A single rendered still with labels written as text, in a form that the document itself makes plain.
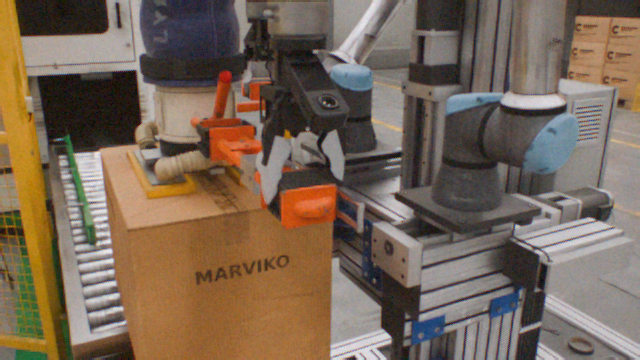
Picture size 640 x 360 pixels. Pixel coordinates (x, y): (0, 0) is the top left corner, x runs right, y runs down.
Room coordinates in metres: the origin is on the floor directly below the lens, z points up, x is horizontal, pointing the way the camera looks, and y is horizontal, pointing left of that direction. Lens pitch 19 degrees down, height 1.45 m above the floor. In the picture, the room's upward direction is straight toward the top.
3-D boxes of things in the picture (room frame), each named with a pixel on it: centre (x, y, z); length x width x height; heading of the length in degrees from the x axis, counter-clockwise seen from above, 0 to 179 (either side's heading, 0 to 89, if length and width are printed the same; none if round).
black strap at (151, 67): (1.22, 0.27, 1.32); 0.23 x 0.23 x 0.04
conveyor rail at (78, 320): (2.24, 1.14, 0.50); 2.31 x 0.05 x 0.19; 27
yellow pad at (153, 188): (1.18, 0.36, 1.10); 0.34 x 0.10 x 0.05; 25
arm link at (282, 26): (0.70, 0.03, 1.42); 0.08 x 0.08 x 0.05
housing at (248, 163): (0.80, 0.08, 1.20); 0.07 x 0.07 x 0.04; 25
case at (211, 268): (1.21, 0.28, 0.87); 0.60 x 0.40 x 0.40; 25
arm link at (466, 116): (1.10, -0.33, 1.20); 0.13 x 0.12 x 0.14; 35
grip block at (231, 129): (0.99, 0.17, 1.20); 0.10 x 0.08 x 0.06; 115
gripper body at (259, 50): (1.57, 0.16, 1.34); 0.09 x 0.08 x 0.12; 25
